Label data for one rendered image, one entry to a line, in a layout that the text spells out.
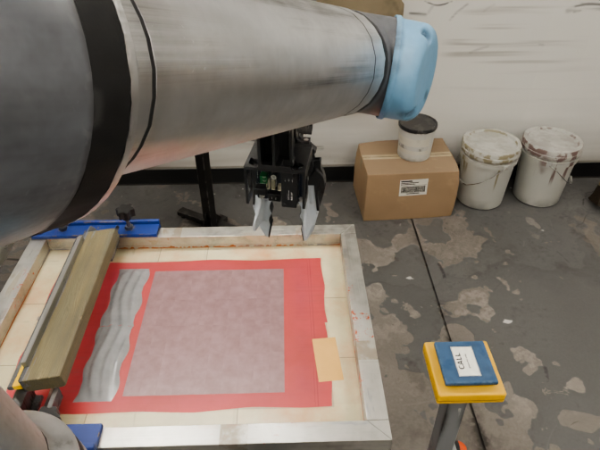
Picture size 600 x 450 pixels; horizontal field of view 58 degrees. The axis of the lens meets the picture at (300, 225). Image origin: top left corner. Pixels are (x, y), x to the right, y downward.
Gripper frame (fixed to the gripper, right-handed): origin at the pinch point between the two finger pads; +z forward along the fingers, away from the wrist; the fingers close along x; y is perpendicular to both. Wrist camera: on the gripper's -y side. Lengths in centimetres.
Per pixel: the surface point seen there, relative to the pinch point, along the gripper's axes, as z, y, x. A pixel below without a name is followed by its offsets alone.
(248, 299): 40.7, -24.1, -13.7
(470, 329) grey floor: 136, -112, 59
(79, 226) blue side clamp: 36, -37, -59
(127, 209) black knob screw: 30, -39, -46
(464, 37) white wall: 50, -233, 50
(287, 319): 40.7, -19.8, -4.1
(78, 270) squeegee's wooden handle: 31, -17, -48
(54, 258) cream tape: 41, -30, -63
